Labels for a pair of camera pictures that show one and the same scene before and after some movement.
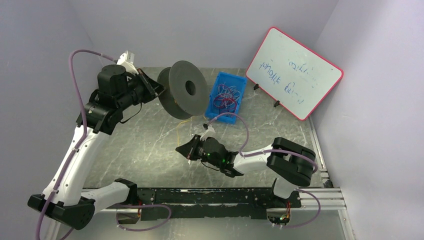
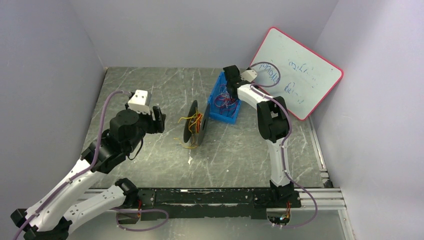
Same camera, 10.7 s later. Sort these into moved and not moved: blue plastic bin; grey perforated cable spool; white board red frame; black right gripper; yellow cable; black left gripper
Moved: black right gripper; black left gripper; yellow cable; grey perforated cable spool
Not moved: blue plastic bin; white board red frame
